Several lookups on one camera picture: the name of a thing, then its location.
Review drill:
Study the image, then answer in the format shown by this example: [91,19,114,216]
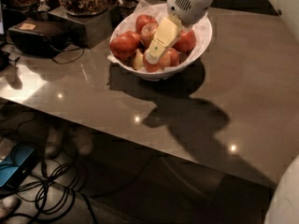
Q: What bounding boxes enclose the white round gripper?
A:
[145,0,213,64]

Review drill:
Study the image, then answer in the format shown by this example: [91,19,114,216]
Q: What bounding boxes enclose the yellow-red apple front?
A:
[143,50,171,73]

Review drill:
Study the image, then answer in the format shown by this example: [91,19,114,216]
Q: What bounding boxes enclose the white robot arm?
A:
[145,0,213,64]

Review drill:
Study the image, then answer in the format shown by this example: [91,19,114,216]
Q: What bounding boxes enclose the red apple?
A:
[109,31,141,60]
[173,30,196,52]
[135,14,157,34]
[166,48,179,67]

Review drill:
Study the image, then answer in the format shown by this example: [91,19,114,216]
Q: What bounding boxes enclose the white ceramic bowl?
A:
[107,3,212,81]

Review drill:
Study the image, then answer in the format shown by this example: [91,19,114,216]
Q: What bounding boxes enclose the red apple back left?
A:
[135,14,157,34]

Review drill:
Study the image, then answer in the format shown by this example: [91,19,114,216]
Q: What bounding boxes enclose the red apple front right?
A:
[166,48,179,67]

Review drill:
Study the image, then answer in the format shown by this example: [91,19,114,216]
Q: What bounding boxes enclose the white paper bowl liner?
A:
[107,0,212,81]

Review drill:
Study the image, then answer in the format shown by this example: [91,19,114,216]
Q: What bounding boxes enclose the red apple far left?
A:
[109,31,141,60]

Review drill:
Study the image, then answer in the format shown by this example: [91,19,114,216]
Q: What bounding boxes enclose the black cup with spoon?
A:
[111,0,139,21]

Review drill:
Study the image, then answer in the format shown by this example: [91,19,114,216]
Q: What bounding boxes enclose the grey metal stand box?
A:
[49,7,113,49]

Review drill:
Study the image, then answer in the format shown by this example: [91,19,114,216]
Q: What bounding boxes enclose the metal scoop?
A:
[37,0,50,12]

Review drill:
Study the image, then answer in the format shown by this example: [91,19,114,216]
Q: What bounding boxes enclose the black device with label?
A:
[8,19,70,58]

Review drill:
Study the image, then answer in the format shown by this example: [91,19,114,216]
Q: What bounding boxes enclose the shoe under table right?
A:
[74,128,93,156]

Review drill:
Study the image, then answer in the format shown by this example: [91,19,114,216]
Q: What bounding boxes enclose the shoe under table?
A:
[45,126,65,159]
[74,128,93,156]

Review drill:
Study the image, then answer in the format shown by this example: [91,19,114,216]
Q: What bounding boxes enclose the shoe under table left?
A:
[45,126,65,159]

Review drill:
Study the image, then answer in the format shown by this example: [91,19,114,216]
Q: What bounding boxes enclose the blue box on floor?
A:
[0,144,38,190]

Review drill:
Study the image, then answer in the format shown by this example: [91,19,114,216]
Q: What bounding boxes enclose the white shoe left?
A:
[0,196,21,220]

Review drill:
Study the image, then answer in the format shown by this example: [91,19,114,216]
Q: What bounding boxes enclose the black cable on table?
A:
[50,44,86,65]

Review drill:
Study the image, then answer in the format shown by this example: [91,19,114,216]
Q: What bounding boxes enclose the black cables on floor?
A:
[0,109,99,224]

